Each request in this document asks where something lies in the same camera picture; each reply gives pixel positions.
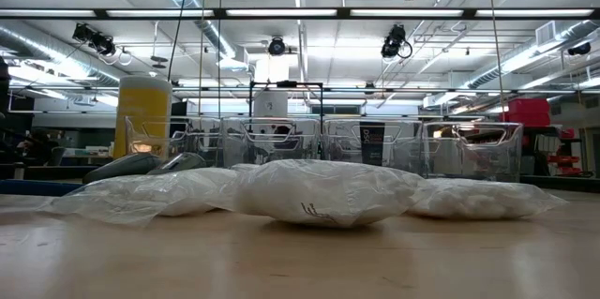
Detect black pouch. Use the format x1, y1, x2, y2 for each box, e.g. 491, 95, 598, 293
359, 122, 386, 167

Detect round black ceiling spotlight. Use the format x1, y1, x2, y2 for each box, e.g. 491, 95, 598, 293
267, 36, 287, 57

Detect white pillar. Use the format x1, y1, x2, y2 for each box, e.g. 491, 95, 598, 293
252, 54, 291, 118

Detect clear plastic bin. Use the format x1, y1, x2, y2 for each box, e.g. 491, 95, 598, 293
221, 116, 323, 169
421, 121, 524, 183
124, 114, 225, 169
322, 119, 426, 173

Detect red storage bins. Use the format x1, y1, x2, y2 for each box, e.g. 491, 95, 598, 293
499, 97, 552, 127

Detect yellow-labelled wipes canister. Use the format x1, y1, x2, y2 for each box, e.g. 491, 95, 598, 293
113, 75, 173, 162

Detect black double ceiling spotlight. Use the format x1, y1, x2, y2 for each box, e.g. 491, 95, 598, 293
72, 22, 117, 57

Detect small black ceiling spotlight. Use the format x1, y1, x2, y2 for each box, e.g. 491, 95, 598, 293
566, 41, 593, 56

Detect red shelf items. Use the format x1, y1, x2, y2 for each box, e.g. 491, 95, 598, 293
546, 127, 582, 178

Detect grey chair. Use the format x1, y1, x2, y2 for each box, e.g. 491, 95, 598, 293
46, 146, 67, 167

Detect person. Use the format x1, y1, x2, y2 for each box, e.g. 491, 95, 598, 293
16, 127, 60, 167

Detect black spotlight with cable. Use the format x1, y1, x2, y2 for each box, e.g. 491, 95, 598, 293
380, 23, 413, 61

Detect black overhead frame beam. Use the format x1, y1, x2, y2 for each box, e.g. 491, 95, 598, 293
0, 7, 600, 22

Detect black hanging cable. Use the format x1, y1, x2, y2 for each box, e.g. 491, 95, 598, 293
167, 0, 192, 82

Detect black metal stand frame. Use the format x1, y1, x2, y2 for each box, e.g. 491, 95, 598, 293
247, 81, 324, 122

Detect thin hanging cord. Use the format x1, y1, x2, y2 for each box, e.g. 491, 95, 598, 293
487, 0, 505, 112

